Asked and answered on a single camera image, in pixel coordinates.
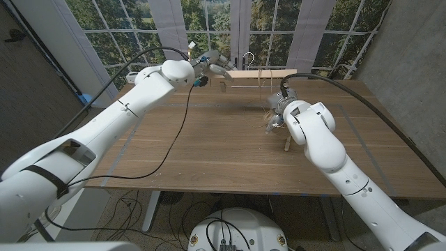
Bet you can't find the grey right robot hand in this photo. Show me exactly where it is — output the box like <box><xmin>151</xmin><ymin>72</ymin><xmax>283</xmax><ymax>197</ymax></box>
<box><xmin>264</xmin><ymin>89</ymin><xmax>300</xmax><ymax>135</ymax></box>

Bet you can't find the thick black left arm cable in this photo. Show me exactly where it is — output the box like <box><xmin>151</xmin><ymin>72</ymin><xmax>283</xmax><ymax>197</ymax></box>
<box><xmin>52</xmin><ymin>46</ymin><xmax>191</xmax><ymax>140</ymax></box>

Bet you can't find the printed forest window backdrop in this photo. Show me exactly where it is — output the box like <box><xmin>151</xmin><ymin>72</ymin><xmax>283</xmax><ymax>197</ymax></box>
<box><xmin>64</xmin><ymin>0</ymin><xmax>393</xmax><ymax>91</ymax></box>

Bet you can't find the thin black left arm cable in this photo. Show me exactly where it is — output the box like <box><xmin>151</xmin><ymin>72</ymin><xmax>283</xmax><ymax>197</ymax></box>
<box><xmin>43</xmin><ymin>85</ymin><xmax>195</xmax><ymax>251</ymax></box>

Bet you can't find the wooden clothes hanger with clips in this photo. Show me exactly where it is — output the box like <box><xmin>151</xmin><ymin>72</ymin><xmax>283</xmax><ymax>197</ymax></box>
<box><xmin>212</xmin><ymin>51</ymin><xmax>298</xmax><ymax>93</ymax></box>

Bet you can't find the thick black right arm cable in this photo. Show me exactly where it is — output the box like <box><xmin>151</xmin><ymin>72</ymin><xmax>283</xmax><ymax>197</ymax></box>
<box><xmin>279</xmin><ymin>73</ymin><xmax>446</xmax><ymax>188</ymax></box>

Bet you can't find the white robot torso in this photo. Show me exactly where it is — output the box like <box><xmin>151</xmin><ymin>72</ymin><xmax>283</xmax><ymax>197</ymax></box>
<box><xmin>187</xmin><ymin>207</ymin><xmax>289</xmax><ymax>251</ymax></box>

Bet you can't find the black torso cable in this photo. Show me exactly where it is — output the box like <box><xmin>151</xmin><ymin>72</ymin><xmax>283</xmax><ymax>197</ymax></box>
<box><xmin>206</xmin><ymin>218</ymin><xmax>252</xmax><ymax>250</ymax></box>

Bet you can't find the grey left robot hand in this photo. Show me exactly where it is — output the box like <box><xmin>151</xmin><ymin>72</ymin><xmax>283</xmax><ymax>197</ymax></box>
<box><xmin>190</xmin><ymin>50</ymin><xmax>237</xmax><ymax>83</ymax></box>

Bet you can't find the black wall hook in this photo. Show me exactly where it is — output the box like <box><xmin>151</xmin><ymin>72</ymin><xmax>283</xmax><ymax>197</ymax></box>
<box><xmin>3</xmin><ymin>28</ymin><xmax>27</xmax><ymax>43</ymax></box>

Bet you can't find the white table leg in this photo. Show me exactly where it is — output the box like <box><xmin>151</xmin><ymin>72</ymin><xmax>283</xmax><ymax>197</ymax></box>
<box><xmin>141</xmin><ymin>190</ymin><xmax>162</xmax><ymax>234</ymax></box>

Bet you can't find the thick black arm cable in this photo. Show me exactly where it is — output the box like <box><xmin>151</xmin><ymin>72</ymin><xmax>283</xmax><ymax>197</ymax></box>
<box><xmin>52</xmin><ymin>46</ymin><xmax>191</xmax><ymax>140</ymax></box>
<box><xmin>279</xmin><ymin>73</ymin><xmax>446</xmax><ymax>188</ymax></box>

